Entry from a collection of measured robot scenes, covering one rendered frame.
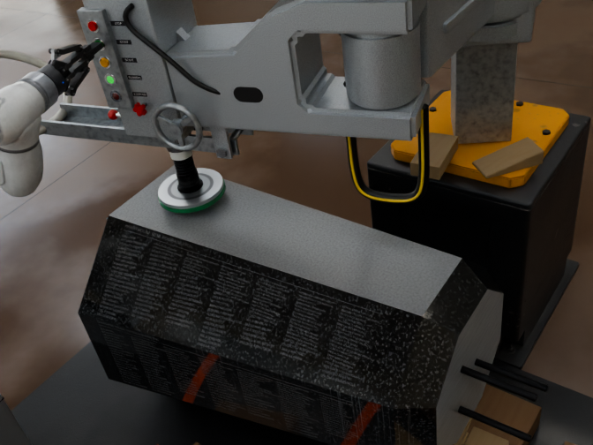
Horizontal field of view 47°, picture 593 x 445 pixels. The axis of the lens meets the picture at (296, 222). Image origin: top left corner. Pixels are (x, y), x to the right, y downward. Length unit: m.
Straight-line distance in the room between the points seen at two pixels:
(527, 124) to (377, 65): 1.02
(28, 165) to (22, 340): 1.67
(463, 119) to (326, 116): 0.75
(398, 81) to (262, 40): 0.35
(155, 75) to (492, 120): 1.14
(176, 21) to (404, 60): 0.64
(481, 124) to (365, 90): 0.79
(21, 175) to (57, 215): 2.26
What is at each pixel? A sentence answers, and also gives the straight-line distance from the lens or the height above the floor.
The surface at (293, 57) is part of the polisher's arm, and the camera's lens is 1.73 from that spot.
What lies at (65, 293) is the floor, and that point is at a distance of 3.43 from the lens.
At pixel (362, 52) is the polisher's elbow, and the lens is 1.66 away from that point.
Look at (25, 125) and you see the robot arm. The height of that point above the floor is 1.40.
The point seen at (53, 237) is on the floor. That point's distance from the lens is 3.83.
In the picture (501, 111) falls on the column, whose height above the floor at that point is 0.90.
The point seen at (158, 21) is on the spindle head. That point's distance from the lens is 1.86.
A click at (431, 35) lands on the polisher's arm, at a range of 1.78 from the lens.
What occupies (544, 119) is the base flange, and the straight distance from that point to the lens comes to 2.60.
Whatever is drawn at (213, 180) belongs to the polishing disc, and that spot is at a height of 0.88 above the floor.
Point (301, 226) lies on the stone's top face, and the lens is 2.05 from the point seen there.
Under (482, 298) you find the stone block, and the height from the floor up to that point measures 0.76.
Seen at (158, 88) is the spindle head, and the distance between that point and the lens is 1.93.
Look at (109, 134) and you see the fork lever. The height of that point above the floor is 1.10.
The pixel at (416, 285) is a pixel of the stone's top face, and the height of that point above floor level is 0.82.
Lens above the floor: 2.08
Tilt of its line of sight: 37 degrees down
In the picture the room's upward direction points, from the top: 10 degrees counter-clockwise
